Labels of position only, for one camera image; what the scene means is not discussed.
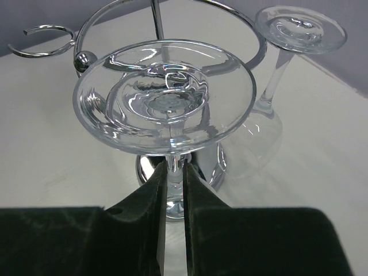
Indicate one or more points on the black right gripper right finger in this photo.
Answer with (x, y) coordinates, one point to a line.
(326, 237)

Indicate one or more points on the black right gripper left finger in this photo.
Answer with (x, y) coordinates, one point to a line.
(126, 239)

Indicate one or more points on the clear wine glass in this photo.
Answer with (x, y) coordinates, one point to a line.
(293, 30)
(172, 100)

